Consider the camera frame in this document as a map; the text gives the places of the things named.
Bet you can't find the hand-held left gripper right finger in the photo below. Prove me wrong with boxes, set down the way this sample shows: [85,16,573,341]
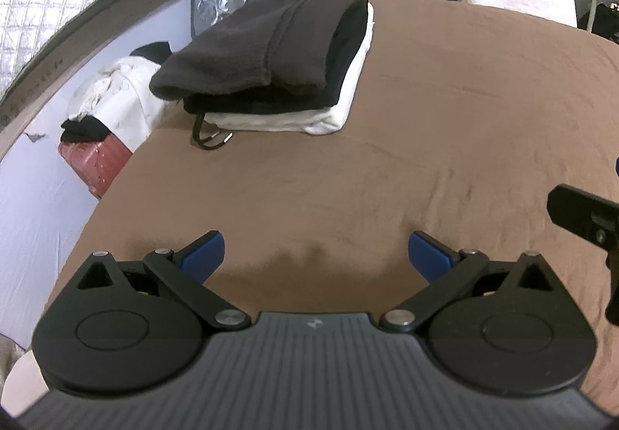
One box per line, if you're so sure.
[381,231,554,333]

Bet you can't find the white crumpled cloth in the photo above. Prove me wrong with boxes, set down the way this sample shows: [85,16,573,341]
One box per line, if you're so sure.
[68,55,170,153]

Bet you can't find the dark grey knit sweater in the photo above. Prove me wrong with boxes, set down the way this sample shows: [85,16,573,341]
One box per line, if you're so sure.
[149,0,366,102]

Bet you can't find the black folded garment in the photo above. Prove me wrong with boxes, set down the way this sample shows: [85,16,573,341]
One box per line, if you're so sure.
[181,0,371,151]

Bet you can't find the red basket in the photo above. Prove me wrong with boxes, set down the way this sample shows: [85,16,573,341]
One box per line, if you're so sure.
[57,133,133,200]

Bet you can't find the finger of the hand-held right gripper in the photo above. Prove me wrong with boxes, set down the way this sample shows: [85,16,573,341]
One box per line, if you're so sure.
[546,183,619,327]

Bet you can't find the folded black and white clothes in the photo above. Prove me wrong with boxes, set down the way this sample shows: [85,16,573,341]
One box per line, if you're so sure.
[205,0,377,137]

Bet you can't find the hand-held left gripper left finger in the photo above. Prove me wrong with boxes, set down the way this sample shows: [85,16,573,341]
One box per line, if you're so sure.
[75,231,251,331]

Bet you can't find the pile of dark clothes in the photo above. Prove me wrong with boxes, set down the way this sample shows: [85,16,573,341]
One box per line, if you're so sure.
[578,2,619,45]

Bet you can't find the grey curved bed frame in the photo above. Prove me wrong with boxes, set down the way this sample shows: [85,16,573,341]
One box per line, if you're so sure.
[0,0,200,141]

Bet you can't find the black cloth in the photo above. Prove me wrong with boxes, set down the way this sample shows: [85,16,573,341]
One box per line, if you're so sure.
[60,117,108,144]
[130,41,172,61]

